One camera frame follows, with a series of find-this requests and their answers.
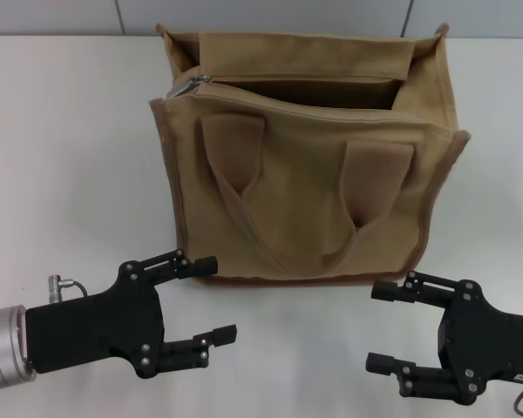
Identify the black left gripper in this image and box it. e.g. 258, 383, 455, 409
25, 248, 238, 379

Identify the left gripper silver cable connector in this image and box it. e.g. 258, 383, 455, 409
47, 273, 91, 298

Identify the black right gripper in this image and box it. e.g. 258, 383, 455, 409
364, 270, 523, 404

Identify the khaki canvas food bag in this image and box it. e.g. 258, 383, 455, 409
149, 21, 470, 287

